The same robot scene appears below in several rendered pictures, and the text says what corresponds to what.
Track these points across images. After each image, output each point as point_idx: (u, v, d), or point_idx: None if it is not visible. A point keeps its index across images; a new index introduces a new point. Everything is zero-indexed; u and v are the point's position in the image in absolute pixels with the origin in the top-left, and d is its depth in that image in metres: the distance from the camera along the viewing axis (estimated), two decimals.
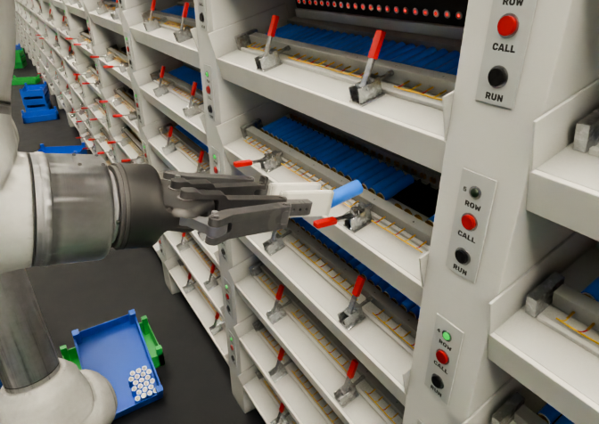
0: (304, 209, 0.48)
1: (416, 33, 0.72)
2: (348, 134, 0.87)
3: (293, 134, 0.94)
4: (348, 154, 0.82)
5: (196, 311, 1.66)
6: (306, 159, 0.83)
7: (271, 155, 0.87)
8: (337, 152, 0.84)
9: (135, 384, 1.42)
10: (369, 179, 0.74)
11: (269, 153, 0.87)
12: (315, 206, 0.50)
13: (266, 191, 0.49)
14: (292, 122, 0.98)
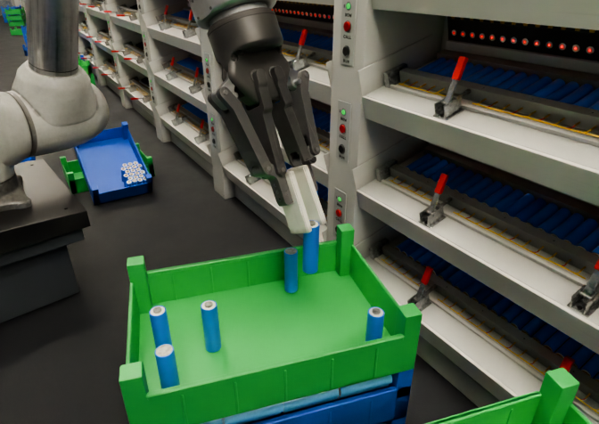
0: (312, 182, 0.52)
1: None
2: None
3: None
4: None
5: (184, 134, 1.83)
6: None
7: None
8: None
9: (127, 172, 1.59)
10: None
11: None
12: (313, 203, 0.51)
13: (277, 174, 0.49)
14: None
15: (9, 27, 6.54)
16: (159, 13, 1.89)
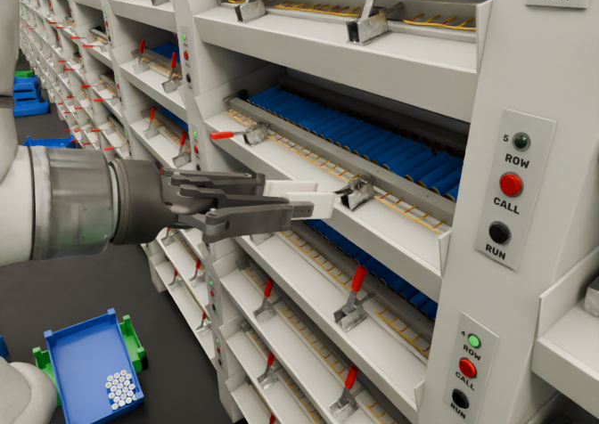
0: None
1: None
2: (347, 102, 0.74)
3: (283, 105, 0.81)
4: (346, 123, 0.70)
5: (182, 310, 1.53)
6: (296, 129, 0.70)
7: (255, 126, 0.74)
8: (333, 122, 0.71)
9: (112, 390, 1.29)
10: (372, 150, 0.61)
11: (254, 125, 0.74)
12: (297, 191, 0.52)
13: None
14: (283, 92, 0.85)
15: None
16: (153, 160, 1.59)
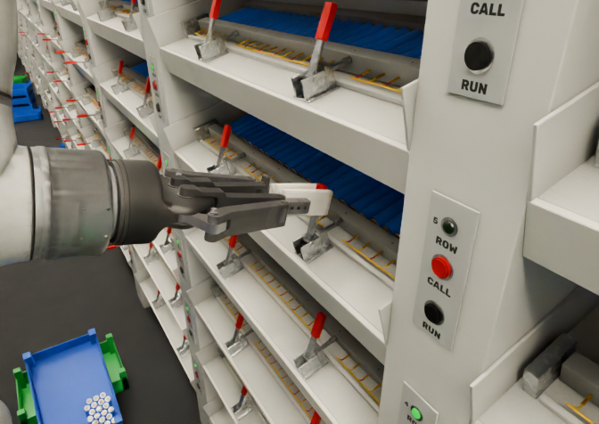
0: None
1: (388, 12, 0.58)
2: None
3: (258, 134, 0.81)
4: (318, 157, 0.69)
5: (165, 329, 1.52)
6: (270, 162, 0.70)
7: (232, 162, 0.74)
8: (306, 155, 0.70)
9: (91, 413, 1.28)
10: (340, 188, 0.61)
11: None
12: None
13: None
14: (259, 119, 0.85)
15: None
16: None
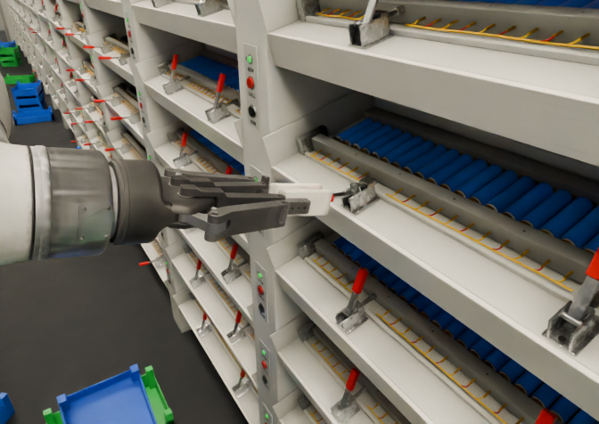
0: None
1: None
2: (485, 153, 0.54)
3: (392, 146, 0.62)
4: (505, 180, 0.50)
5: (214, 362, 1.33)
6: (434, 189, 0.51)
7: (360, 185, 0.54)
8: (485, 177, 0.51)
9: None
10: (576, 231, 0.42)
11: (358, 183, 0.54)
12: None
13: None
14: (385, 126, 0.66)
15: None
16: None
